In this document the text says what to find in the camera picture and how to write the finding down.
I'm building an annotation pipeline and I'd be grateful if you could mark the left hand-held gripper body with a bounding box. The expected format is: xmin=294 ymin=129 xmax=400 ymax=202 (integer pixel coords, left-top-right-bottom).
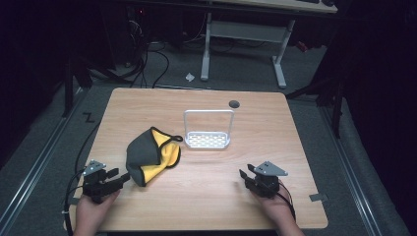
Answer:
xmin=81 ymin=159 xmax=125 ymax=205

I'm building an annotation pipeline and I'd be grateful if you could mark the person's left hand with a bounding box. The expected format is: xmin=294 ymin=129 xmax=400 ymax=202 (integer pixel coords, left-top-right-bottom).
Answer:
xmin=75 ymin=189 xmax=121 ymax=231

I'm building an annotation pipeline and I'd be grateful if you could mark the bundle of black cables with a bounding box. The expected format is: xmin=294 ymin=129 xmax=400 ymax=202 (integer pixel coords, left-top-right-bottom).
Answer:
xmin=115 ymin=8 xmax=171 ymax=89

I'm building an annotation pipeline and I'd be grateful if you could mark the left hand-held gripper black cable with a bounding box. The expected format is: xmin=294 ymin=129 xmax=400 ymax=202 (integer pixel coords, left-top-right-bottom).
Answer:
xmin=63 ymin=167 xmax=87 ymax=236

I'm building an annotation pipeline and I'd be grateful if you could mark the aluminium floor rail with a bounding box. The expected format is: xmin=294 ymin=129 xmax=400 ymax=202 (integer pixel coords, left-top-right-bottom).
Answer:
xmin=0 ymin=88 xmax=87 ymax=228
xmin=319 ymin=105 xmax=384 ymax=236

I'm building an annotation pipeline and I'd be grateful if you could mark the black metal stand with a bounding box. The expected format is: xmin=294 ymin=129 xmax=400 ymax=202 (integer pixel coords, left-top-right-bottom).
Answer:
xmin=61 ymin=53 xmax=94 ymax=119
xmin=284 ymin=70 xmax=346 ymax=140

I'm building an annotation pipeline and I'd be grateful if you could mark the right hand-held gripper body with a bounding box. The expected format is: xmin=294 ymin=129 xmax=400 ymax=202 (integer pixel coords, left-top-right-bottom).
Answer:
xmin=244 ymin=160 xmax=289 ymax=200

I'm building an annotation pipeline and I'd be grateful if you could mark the white-framed desk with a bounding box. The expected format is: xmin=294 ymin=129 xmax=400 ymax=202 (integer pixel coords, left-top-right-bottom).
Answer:
xmin=200 ymin=0 xmax=339 ymax=89

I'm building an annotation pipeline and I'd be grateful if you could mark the hand-held gripper black cable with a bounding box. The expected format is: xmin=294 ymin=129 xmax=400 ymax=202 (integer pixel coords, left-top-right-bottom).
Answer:
xmin=276 ymin=179 xmax=297 ymax=222
xmin=63 ymin=167 xmax=87 ymax=236

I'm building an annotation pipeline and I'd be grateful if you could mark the person's right hand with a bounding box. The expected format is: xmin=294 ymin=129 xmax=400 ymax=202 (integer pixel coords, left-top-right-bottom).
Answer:
xmin=251 ymin=179 xmax=295 ymax=228

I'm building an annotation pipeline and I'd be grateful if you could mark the thin black floor cable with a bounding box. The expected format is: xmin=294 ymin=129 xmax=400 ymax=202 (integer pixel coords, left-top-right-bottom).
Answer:
xmin=74 ymin=121 xmax=101 ymax=174

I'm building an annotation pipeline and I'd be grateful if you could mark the white wire rack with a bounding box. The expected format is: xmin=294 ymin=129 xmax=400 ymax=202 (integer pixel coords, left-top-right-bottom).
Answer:
xmin=182 ymin=108 xmax=236 ymax=150

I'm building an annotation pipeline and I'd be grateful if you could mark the right hand-held gripper black cable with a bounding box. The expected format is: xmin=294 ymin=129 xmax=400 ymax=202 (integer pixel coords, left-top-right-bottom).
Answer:
xmin=276 ymin=179 xmax=297 ymax=222

